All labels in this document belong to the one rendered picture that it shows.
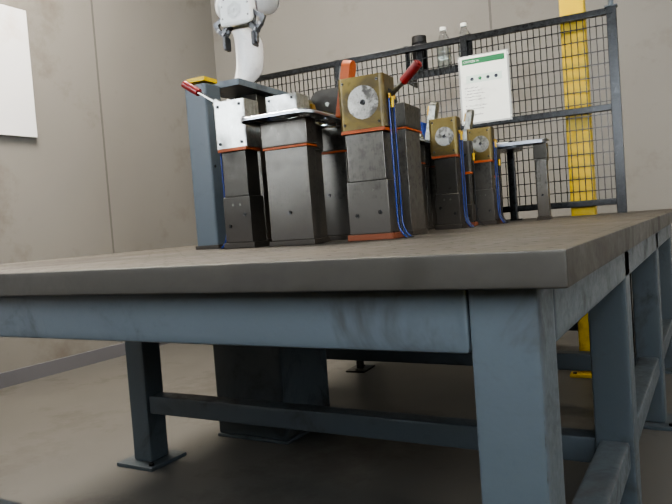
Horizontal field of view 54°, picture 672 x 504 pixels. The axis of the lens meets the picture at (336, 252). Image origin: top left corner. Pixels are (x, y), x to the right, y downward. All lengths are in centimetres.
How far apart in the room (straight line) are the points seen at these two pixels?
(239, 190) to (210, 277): 74
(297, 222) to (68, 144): 294
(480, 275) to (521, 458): 21
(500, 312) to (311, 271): 23
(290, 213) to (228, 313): 60
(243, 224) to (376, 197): 36
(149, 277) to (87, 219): 335
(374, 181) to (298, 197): 18
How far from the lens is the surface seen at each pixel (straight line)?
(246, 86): 193
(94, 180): 439
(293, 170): 151
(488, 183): 241
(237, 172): 163
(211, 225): 179
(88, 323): 115
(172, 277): 95
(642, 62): 417
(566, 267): 69
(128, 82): 472
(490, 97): 308
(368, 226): 145
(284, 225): 152
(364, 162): 146
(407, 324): 80
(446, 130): 209
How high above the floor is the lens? 74
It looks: 2 degrees down
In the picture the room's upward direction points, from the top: 4 degrees counter-clockwise
